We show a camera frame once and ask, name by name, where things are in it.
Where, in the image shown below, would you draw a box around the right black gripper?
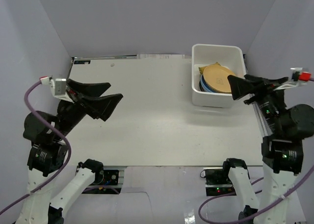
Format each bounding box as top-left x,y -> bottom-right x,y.
227,74 -> 289,136

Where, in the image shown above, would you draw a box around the white plastic bin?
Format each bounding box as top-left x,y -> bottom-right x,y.
191,44 -> 247,108

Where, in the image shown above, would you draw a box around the orange plastic plate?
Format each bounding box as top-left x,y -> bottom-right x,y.
203,66 -> 236,94

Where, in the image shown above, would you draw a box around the blue plate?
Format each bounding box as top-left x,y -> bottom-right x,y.
199,75 -> 210,92
200,74 -> 216,93

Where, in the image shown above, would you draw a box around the fan-shaped bamboo tray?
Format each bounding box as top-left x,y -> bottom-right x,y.
198,62 -> 221,74

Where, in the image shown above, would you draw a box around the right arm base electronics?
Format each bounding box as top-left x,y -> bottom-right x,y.
200,167 -> 236,196

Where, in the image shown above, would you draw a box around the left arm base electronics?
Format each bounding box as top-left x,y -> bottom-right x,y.
82,169 -> 121,195

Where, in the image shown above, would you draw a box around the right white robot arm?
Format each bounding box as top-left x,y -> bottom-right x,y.
221,71 -> 314,224

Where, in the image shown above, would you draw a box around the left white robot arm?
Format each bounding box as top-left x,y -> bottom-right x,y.
17,77 -> 123,224

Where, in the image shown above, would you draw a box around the dark label sticker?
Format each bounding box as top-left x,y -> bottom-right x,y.
73,60 -> 91,65

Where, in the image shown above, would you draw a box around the papers at table back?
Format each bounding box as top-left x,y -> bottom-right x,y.
136,54 -> 192,59

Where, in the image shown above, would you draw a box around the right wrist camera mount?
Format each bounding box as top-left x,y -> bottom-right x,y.
275,67 -> 314,91

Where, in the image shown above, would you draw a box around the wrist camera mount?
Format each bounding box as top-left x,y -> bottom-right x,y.
40,76 -> 68,99
275,67 -> 314,91

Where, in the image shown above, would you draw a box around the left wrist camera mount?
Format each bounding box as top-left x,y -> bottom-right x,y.
40,76 -> 68,99

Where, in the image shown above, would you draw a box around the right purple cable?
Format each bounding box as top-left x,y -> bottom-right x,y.
197,78 -> 314,224

